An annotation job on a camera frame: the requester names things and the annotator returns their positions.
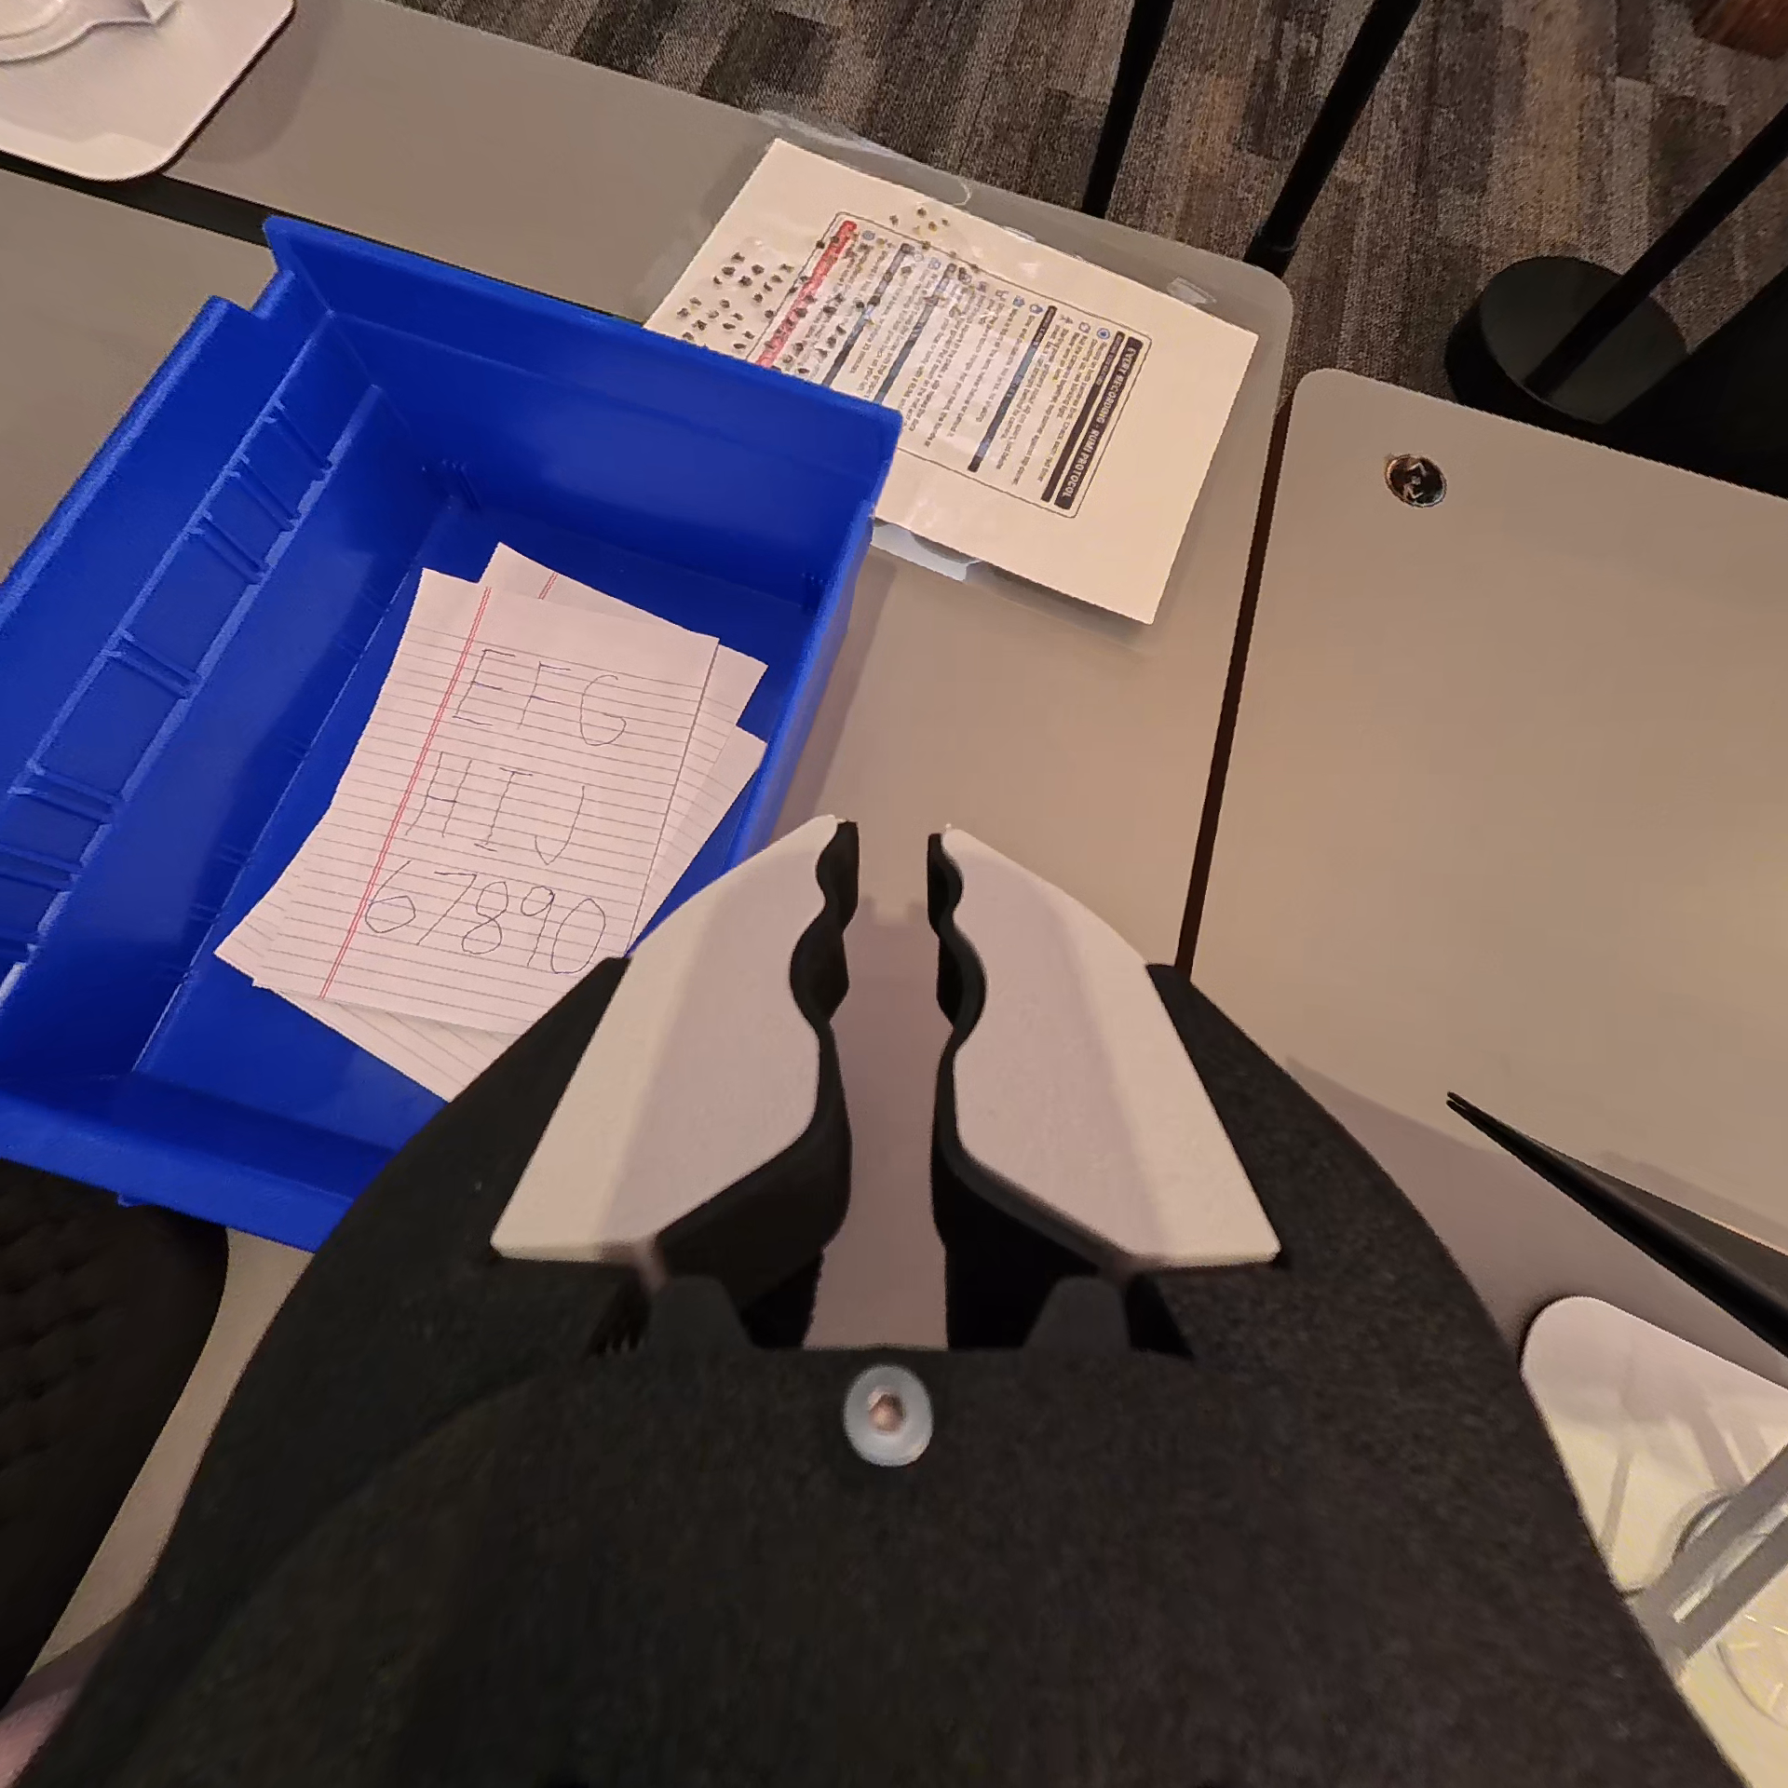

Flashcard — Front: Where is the printed instruction sheet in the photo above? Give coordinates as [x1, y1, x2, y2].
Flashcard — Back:
[646, 138, 1260, 629]

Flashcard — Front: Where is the blue plastic bin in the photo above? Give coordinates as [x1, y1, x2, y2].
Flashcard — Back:
[0, 217, 906, 1254]

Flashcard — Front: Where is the black table leg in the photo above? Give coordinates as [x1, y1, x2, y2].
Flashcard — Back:
[1084, 0, 1179, 221]
[1240, 0, 1424, 280]

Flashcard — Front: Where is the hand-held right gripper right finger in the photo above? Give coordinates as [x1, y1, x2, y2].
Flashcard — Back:
[927, 827, 1282, 1351]

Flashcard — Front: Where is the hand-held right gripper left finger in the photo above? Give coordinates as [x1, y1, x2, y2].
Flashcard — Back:
[490, 817, 860, 1351]

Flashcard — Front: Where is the black round pole stand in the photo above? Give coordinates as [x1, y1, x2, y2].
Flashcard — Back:
[1446, 98, 1788, 431]

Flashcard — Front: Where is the black flat panel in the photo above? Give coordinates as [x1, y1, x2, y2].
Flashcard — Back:
[1446, 1090, 1788, 1361]

